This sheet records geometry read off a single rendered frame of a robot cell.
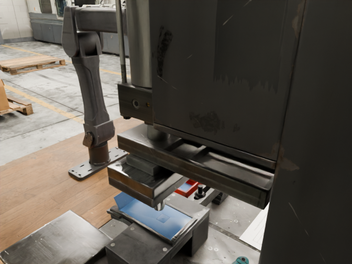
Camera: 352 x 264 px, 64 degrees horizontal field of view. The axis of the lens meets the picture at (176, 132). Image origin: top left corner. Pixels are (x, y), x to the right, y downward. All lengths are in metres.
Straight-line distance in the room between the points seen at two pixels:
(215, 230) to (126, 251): 0.24
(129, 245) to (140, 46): 0.35
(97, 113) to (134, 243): 0.42
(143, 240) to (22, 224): 0.35
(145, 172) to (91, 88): 0.43
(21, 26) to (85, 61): 11.21
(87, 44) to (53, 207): 0.44
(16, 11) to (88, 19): 11.22
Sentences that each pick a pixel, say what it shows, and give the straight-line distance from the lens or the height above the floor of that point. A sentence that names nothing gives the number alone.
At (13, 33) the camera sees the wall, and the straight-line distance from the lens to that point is 11.91.
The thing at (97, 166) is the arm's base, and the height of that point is 0.91.
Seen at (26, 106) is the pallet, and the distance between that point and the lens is 4.18.
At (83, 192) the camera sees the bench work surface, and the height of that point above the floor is 0.90.
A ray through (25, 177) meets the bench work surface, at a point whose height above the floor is 0.90.
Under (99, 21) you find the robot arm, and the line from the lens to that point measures 0.73.
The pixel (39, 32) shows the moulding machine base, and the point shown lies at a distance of 11.52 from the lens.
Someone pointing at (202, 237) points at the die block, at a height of 0.92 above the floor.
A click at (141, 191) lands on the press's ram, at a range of 0.43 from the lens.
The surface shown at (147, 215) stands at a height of 0.99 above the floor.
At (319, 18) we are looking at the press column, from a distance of 0.26.
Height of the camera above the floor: 1.39
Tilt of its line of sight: 25 degrees down
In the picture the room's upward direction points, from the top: straight up
